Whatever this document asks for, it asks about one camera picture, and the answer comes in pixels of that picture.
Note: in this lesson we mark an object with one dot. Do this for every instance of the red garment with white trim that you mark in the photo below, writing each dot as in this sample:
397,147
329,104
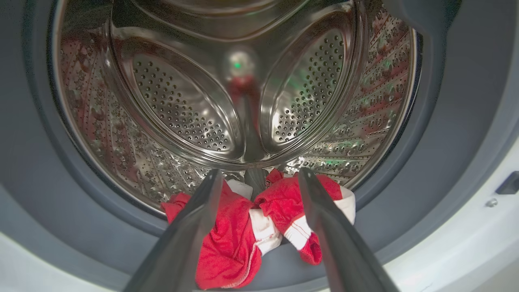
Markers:
231,243

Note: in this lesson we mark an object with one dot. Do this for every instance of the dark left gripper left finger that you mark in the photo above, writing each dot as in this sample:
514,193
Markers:
182,247

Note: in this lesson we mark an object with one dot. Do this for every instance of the white washing machine body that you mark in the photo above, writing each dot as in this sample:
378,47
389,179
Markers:
458,243

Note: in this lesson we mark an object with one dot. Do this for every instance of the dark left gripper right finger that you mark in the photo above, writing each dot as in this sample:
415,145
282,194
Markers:
344,251

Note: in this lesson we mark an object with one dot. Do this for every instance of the steel washing machine drum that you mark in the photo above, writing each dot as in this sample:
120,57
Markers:
182,105

